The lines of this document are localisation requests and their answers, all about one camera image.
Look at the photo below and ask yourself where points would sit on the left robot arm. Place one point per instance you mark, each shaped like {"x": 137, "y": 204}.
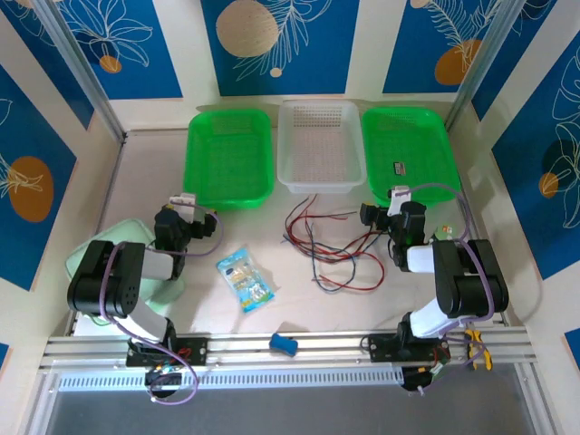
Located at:
{"x": 158, "y": 265}

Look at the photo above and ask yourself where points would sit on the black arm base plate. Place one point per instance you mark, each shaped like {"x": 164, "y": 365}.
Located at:
{"x": 197, "y": 351}
{"x": 380, "y": 349}

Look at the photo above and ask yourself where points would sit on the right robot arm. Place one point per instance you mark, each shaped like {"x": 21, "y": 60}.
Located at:
{"x": 453, "y": 272}

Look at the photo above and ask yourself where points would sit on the aluminium corner post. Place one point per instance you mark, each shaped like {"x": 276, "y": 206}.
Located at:
{"x": 485, "y": 63}
{"x": 84, "y": 68}

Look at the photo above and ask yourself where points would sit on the blue snack packet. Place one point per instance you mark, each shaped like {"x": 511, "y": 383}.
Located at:
{"x": 244, "y": 281}

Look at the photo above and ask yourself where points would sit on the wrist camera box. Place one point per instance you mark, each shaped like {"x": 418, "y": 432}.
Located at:
{"x": 399, "y": 199}
{"x": 183, "y": 201}

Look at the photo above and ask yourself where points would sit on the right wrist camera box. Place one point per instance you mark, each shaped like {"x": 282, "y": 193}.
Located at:
{"x": 399, "y": 199}

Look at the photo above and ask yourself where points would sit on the white plastic basket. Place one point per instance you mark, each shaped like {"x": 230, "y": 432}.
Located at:
{"x": 321, "y": 145}

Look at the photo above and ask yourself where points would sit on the green plastic basket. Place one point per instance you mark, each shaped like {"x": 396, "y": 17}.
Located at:
{"x": 408, "y": 136}
{"x": 226, "y": 158}

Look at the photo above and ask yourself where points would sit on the small black red card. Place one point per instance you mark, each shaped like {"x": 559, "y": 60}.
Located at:
{"x": 399, "y": 168}

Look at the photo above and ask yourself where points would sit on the small green bottle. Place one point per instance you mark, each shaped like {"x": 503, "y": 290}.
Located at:
{"x": 446, "y": 231}

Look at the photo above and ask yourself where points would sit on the blue sponge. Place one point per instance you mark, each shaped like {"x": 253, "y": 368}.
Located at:
{"x": 283, "y": 345}

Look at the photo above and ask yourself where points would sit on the mint green zip pouch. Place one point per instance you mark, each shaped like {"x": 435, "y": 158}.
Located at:
{"x": 129, "y": 231}

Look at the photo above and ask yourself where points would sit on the aluminium frame rail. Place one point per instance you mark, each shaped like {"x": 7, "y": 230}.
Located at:
{"x": 331, "y": 349}

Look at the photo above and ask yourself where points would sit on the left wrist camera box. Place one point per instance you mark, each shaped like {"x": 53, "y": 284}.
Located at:
{"x": 183, "y": 201}

